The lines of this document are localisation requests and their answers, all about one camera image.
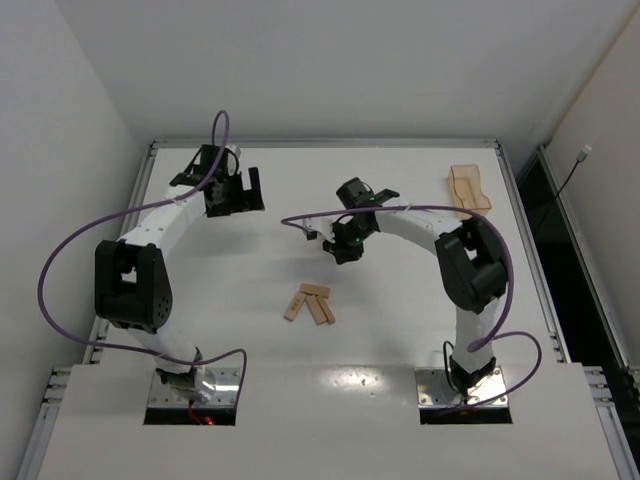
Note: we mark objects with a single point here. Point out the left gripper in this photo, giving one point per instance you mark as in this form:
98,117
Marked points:
245,195

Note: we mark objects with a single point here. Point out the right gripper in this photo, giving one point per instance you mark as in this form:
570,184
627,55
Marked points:
345,248

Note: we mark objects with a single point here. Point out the amber transparent plastic box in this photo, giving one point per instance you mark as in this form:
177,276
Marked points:
464,184

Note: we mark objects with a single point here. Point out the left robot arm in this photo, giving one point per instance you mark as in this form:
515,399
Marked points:
131,284

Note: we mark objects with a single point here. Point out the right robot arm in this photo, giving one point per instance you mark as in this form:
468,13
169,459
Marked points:
474,268

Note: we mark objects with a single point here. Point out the wood block with text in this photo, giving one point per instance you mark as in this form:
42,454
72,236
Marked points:
295,306

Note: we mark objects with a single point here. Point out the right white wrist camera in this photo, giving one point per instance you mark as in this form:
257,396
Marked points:
318,229

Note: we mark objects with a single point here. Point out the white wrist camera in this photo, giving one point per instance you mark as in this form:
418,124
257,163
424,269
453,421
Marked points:
233,160
318,229

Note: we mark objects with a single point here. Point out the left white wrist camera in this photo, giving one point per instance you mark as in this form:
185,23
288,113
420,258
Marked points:
233,160

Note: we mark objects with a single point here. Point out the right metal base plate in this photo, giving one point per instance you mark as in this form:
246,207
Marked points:
434,392

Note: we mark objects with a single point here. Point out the metal base plate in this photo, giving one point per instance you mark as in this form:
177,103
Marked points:
434,392
205,387

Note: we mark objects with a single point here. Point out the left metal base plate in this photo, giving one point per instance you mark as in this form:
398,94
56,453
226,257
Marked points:
205,387

